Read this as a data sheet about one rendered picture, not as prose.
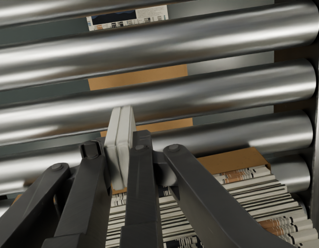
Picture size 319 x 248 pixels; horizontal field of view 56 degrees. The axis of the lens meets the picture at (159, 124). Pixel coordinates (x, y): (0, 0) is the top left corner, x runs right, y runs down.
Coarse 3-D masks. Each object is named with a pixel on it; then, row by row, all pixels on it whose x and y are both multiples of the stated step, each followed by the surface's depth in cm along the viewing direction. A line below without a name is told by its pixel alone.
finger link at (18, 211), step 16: (48, 176) 15; (64, 176) 15; (32, 192) 14; (48, 192) 14; (16, 208) 13; (32, 208) 13; (48, 208) 14; (0, 224) 12; (16, 224) 12; (32, 224) 12; (48, 224) 14; (0, 240) 11; (16, 240) 11; (32, 240) 12
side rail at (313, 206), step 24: (288, 0) 37; (312, 0) 32; (288, 48) 39; (312, 48) 34; (312, 96) 35; (312, 120) 36; (312, 144) 37; (312, 168) 38; (312, 192) 39; (312, 216) 40
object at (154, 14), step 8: (144, 8) 103; (152, 8) 103; (160, 8) 104; (96, 16) 103; (104, 16) 103; (112, 16) 104; (120, 16) 104; (128, 16) 104; (136, 16) 104; (144, 16) 104; (152, 16) 104; (160, 16) 105; (88, 24) 104; (96, 24) 104; (104, 24) 104; (112, 24) 105; (120, 24) 105; (128, 24) 105
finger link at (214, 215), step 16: (176, 144) 16; (176, 160) 14; (192, 160) 14; (176, 176) 14; (192, 176) 13; (208, 176) 13; (176, 192) 15; (192, 192) 12; (208, 192) 12; (224, 192) 12; (192, 208) 13; (208, 208) 11; (224, 208) 11; (240, 208) 11; (192, 224) 13; (208, 224) 11; (224, 224) 10; (240, 224) 10; (256, 224) 10; (208, 240) 12; (224, 240) 10; (240, 240) 9; (256, 240) 9; (272, 240) 9
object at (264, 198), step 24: (264, 168) 31; (168, 192) 30; (240, 192) 29; (264, 192) 28; (288, 192) 28; (120, 216) 29; (168, 216) 28; (264, 216) 25; (288, 216) 25; (168, 240) 25; (192, 240) 24; (288, 240) 22; (312, 240) 22
